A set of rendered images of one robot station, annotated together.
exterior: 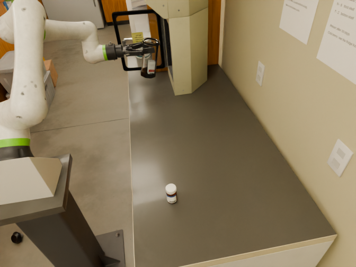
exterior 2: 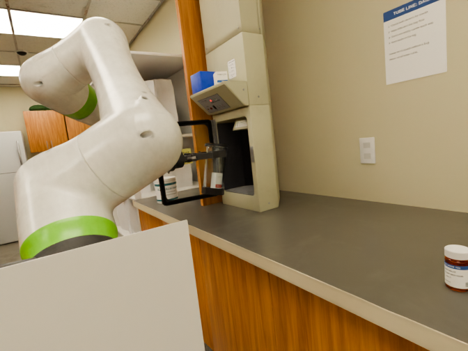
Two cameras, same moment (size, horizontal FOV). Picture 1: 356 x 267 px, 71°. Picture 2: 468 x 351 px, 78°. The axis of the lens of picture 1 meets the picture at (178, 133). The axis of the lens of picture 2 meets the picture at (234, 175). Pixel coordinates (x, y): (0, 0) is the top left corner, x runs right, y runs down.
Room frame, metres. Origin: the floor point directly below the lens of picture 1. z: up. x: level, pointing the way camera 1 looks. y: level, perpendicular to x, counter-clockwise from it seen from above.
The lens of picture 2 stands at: (0.31, 0.65, 1.27)
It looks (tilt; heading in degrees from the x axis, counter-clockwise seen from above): 7 degrees down; 333
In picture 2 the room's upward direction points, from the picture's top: 6 degrees counter-clockwise
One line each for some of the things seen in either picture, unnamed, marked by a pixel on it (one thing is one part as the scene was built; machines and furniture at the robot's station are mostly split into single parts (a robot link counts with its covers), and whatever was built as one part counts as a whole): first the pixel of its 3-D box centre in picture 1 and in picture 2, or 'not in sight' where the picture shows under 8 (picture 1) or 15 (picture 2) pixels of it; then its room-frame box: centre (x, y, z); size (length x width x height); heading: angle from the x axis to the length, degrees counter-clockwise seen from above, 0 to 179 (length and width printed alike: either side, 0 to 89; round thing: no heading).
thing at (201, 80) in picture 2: not in sight; (205, 83); (1.63, 0.09, 1.56); 0.10 x 0.10 x 0.09; 7
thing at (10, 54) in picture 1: (23, 70); not in sight; (3.00, 1.87, 0.49); 0.60 x 0.42 x 0.33; 7
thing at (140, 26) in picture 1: (140, 42); (186, 161); (1.70, 0.20, 1.19); 0.30 x 0.01 x 0.40; 89
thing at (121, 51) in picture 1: (124, 50); (182, 158); (1.50, 0.28, 1.22); 0.09 x 0.08 x 0.07; 95
